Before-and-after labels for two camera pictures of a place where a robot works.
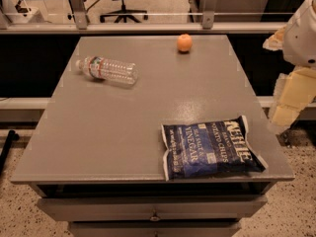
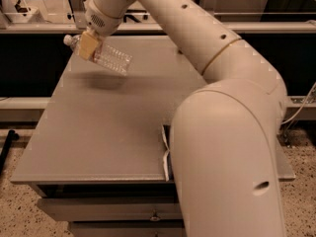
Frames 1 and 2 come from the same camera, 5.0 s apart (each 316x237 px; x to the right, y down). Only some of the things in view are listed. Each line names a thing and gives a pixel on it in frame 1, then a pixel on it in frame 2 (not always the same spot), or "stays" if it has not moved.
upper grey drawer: [152, 208] stays
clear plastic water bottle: [118, 72] -> [105, 53]
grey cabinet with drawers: [96, 159] stays
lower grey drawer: [155, 229] stays
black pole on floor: [12, 136] stays
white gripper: [302, 39] -> [100, 22]
